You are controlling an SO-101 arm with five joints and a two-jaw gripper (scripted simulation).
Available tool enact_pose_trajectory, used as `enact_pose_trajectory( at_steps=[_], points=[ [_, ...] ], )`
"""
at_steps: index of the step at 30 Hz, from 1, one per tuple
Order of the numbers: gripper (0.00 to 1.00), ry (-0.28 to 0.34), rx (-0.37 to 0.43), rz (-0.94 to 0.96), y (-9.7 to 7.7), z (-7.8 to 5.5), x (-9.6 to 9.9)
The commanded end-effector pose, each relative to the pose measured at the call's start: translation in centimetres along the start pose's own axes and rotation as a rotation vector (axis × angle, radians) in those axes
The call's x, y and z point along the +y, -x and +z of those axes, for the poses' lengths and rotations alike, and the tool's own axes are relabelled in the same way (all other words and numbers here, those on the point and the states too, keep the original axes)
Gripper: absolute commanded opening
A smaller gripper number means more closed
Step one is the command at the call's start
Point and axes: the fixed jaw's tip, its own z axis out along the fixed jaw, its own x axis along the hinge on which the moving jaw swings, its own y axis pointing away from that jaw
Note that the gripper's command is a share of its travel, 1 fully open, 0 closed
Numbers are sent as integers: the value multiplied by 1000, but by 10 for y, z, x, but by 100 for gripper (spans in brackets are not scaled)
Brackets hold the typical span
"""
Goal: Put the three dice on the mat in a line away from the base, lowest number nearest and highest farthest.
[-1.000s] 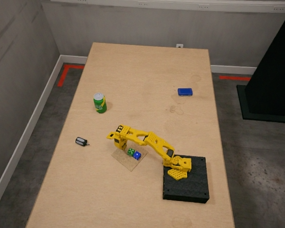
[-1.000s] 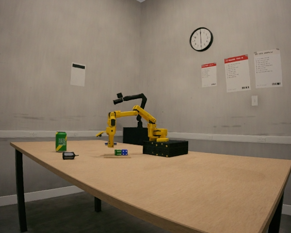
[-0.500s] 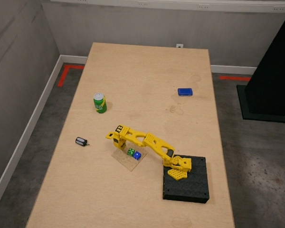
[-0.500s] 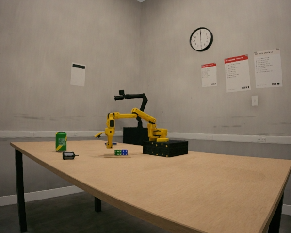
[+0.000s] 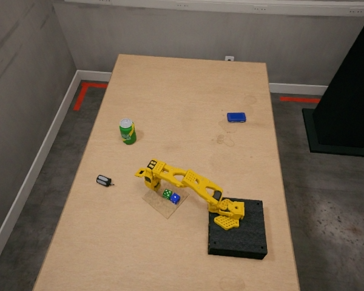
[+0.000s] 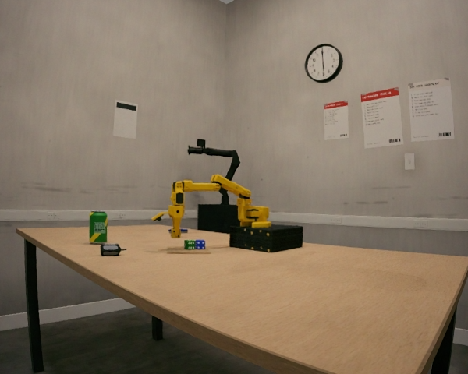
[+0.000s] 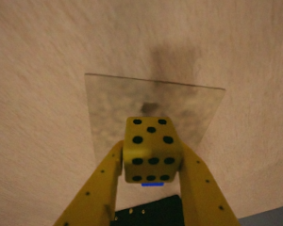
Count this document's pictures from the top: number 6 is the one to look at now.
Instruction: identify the green die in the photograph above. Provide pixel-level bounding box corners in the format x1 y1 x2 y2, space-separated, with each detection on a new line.
184 240 195 250

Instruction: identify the yellow die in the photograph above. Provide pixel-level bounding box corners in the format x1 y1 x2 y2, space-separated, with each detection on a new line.
171 228 181 238

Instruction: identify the green soda can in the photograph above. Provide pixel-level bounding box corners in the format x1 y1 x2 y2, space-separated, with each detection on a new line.
90 210 108 245

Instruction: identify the blue die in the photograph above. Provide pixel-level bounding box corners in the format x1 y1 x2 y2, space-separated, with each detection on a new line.
195 240 205 249

